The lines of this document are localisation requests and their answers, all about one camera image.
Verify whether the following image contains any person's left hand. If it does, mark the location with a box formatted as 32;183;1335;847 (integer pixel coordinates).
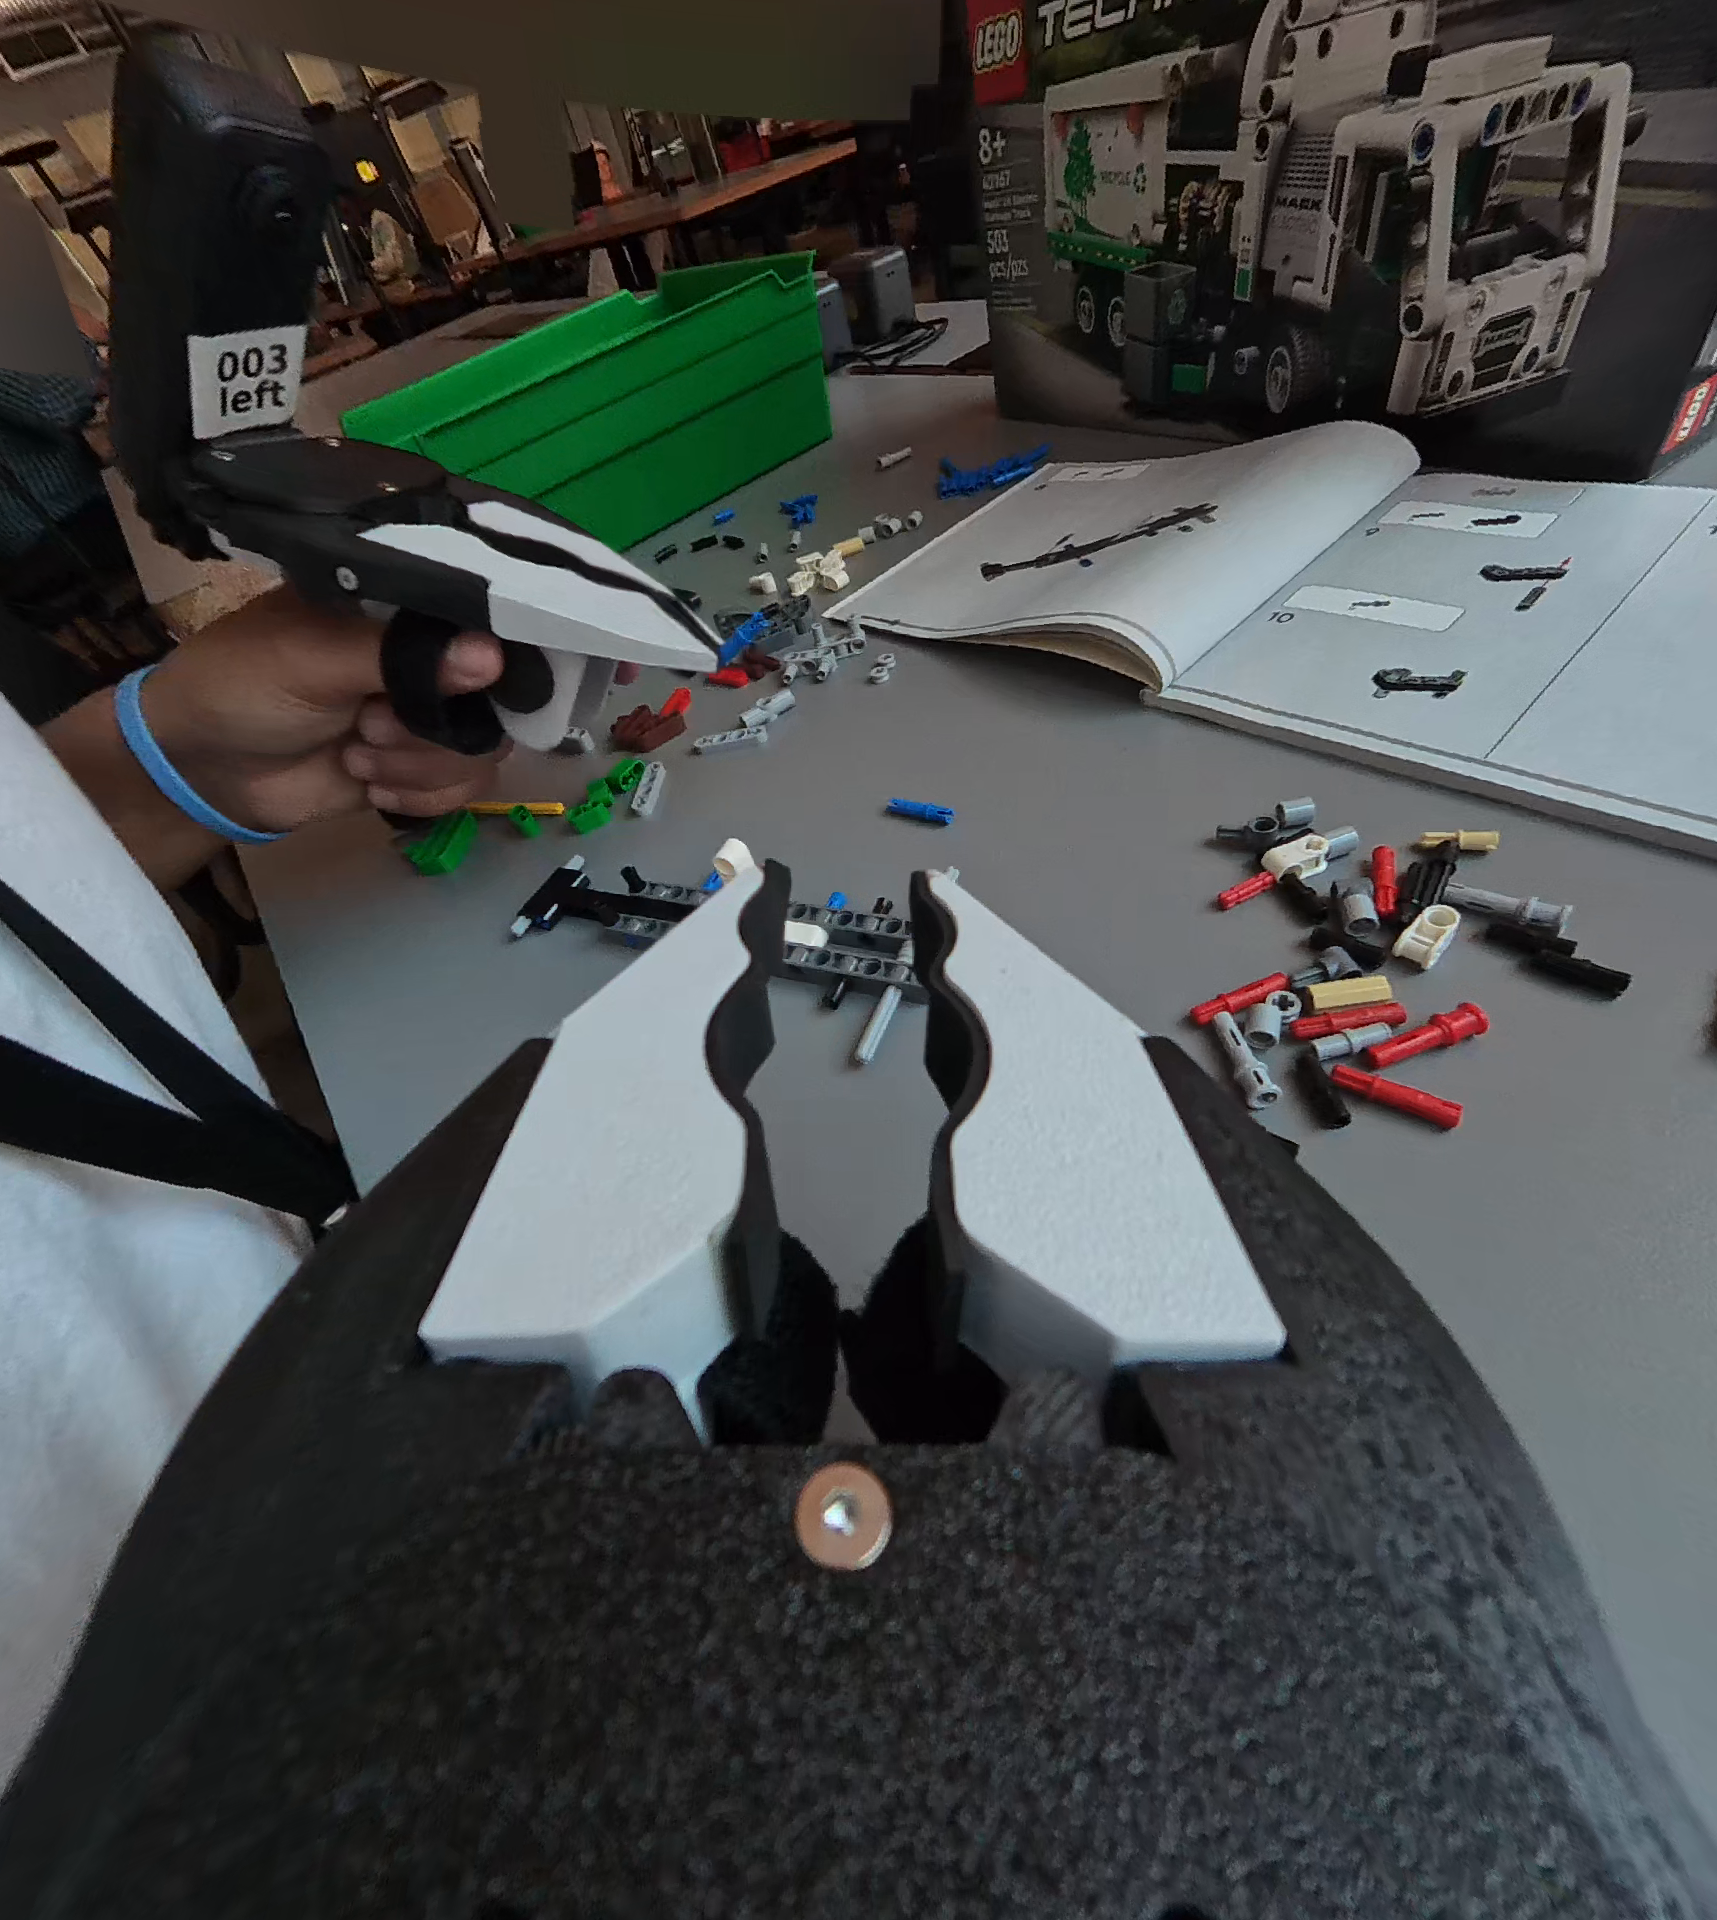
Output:
191;596;509;829

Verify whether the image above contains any person's white shirt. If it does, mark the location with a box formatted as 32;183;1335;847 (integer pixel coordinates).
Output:
0;592;357;1914

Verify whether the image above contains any grey lego beam assembly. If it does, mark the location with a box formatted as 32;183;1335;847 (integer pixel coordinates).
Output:
510;840;952;1016

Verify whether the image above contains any wide black strap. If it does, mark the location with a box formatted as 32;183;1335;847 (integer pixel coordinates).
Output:
0;998;357;1223

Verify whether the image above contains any blue wristband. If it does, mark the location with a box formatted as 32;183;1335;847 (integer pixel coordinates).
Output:
111;663;293;846

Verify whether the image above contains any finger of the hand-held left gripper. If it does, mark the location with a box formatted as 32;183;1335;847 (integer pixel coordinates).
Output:
465;500;722;651
351;518;729;673

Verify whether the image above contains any scatter of red grey lego pieces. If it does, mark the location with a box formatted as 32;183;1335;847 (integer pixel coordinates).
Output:
1190;793;1637;1131

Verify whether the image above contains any lego set box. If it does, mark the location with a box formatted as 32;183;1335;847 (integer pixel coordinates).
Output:
967;0;1717;486

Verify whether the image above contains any green plastic bin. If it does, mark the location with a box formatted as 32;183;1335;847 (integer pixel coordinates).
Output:
341;252;833;556

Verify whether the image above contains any wooden table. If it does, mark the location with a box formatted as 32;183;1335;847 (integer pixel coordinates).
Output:
490;141;861;295

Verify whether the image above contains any scatter of mixed lego pieces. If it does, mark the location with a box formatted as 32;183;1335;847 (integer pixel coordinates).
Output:
401;444;1053;879

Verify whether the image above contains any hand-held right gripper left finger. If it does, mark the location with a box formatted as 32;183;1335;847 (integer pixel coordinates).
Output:
419;858;793;1448

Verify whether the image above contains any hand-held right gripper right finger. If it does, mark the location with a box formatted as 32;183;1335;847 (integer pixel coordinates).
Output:
906;867;1290;1378

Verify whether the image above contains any grey power adapter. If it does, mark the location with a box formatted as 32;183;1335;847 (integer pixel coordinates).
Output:
837;248;922;361

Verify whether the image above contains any lego instruction booklet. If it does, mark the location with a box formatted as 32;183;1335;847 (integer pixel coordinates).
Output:
825;422;1717;886

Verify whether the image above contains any thin black strap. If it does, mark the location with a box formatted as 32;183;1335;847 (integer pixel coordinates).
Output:
0;783;351;1202

